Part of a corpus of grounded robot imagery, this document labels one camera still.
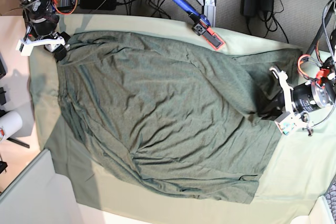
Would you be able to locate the aluminium frame leg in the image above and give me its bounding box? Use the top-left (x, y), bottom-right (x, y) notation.
top-left (199, 0), bottom-right (218, 28)

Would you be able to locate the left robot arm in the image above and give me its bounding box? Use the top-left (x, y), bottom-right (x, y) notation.
top-left (258, 0), bottom-right (335, 120)

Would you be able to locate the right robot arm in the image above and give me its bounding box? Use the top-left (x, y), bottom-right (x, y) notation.
top-left (16, 0), bottom-right (78, 61)

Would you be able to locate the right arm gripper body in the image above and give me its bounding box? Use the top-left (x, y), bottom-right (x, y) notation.
top-left (44, 31), bottom-right (70, 61)

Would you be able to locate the blue orange clamp on cloth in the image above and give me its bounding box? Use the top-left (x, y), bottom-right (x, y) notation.
top-left (173, 0), bottom-right (225, 51)

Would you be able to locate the green T-shirt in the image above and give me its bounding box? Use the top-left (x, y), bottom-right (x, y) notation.
top-left (46, 31), bottom-right (300, 204)

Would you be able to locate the black power adapter left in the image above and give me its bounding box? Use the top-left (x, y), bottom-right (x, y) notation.
top-left (79, 0), bottom-right (118, 10)

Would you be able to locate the black stick on table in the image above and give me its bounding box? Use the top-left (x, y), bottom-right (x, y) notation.
top-left (7, 137), bottom-right (30, 148)

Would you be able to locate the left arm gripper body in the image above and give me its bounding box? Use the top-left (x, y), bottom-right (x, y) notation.
top-left (258, 91), bottom-right (285, 121)

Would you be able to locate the white paper roll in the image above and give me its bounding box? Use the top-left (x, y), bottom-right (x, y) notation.
top-left (0, 111), bottom-right (23, 142)

